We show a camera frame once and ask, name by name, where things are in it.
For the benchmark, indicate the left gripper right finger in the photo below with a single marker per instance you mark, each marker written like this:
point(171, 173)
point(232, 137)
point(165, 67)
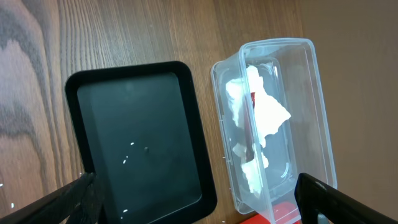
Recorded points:
point(320, 203)

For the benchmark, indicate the red snack wrapper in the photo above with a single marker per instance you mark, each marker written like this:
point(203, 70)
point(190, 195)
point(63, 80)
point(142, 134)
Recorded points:
point(248, 136)

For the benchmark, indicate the black rectangular tray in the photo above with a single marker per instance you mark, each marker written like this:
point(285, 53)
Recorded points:
point(139, 130)

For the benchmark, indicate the large white napkin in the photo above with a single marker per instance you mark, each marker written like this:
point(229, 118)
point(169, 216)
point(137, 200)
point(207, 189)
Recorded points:
point(269, 114)

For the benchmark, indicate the red serving tray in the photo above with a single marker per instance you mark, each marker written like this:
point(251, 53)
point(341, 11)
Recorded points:
point(284, 212)

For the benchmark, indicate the small white napkin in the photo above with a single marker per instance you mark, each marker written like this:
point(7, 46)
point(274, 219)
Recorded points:
point(250, 169)

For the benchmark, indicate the clear plastic waste bin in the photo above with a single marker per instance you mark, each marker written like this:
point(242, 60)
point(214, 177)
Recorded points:
point(301, 145)

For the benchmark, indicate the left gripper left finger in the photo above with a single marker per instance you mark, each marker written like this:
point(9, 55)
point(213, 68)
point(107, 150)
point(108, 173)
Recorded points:
point(78, 202)

